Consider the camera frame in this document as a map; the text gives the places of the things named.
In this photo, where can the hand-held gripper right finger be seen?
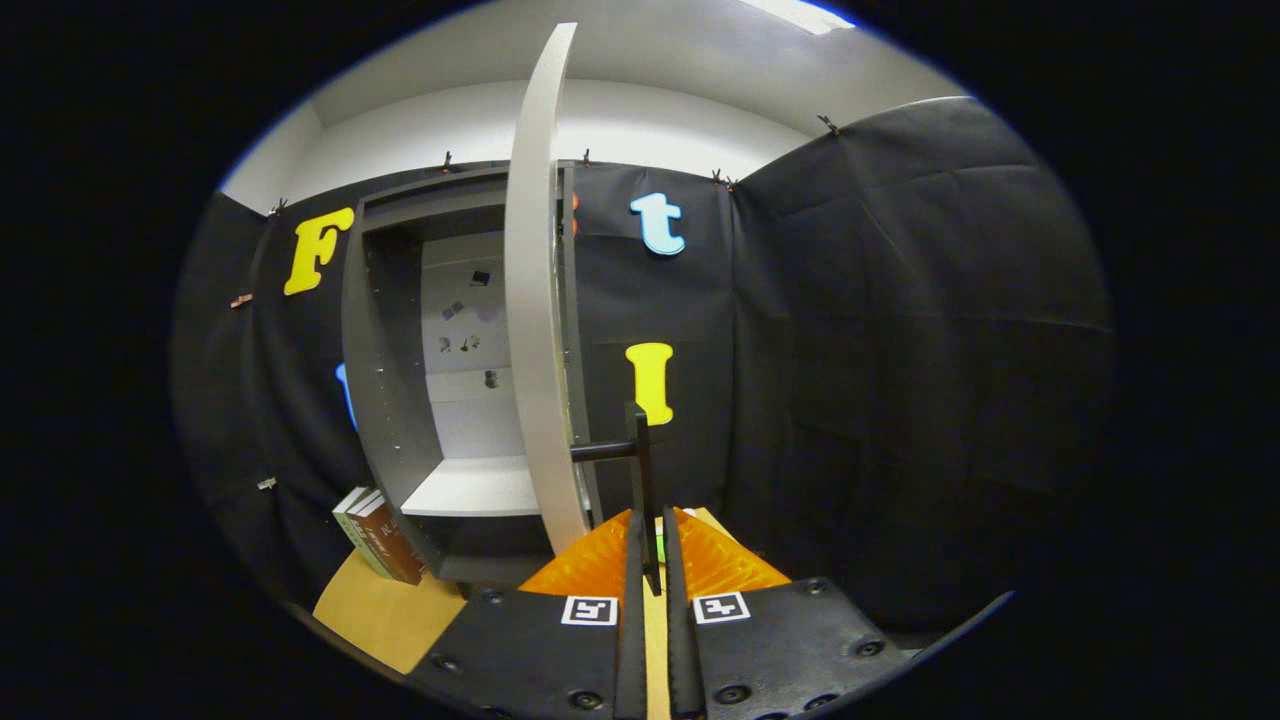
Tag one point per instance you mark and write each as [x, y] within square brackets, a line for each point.
[678, 640]

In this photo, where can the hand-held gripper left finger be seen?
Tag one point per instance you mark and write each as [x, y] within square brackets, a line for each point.
[635, 640]

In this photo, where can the white cabinet shelf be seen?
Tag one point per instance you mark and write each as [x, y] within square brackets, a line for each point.
[470, 490]

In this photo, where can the brown book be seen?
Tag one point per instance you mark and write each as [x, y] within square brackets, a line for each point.
[395, 550]

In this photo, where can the black backdrop cloth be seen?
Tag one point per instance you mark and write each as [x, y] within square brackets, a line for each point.
[900, 350]

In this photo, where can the grey cabinet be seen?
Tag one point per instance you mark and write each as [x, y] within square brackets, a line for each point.
[385, 350]

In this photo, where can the black cloth clip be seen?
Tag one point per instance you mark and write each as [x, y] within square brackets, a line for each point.
[721, 180]
[828, 124]
[277, 207]

